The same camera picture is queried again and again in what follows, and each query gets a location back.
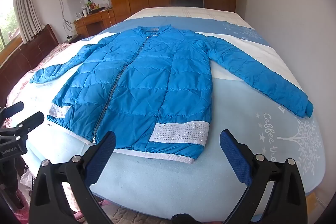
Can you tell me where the bed with blue white blanket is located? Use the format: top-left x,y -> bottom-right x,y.
21,6 -> 326,220

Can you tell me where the white plastic bag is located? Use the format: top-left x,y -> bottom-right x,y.
20,165 -> 36,197

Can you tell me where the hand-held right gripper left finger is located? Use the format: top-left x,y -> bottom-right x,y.
28,131 -> 117,224

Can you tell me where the dark wooden headboard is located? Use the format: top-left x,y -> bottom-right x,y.
0,24 -> 59,106

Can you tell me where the pink floral bedsheet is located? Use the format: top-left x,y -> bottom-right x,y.
5,42 -> 87,109

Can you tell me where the window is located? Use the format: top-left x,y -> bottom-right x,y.
0,0 -> 21,54

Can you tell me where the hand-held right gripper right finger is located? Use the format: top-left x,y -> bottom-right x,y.
219,130 -> 308,224

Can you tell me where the beige curtain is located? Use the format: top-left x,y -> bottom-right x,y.
12,0 -> 45,43

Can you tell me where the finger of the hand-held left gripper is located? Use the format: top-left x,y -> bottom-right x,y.
0,112 -> 45,139
0,101 -> 25,119

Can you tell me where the blue quilted jacket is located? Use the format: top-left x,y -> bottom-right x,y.
29,26 -> 314,164

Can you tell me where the wooden desk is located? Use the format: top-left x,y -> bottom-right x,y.
73,7 -> 117,37

